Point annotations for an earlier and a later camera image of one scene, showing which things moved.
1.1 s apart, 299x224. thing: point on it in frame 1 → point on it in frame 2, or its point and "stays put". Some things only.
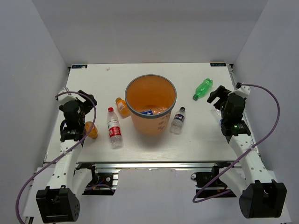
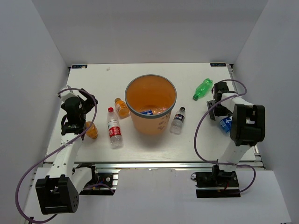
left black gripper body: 84,109 stays put
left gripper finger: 89,103 stays put
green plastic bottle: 202,88 stays put
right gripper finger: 221,93 → 210,103
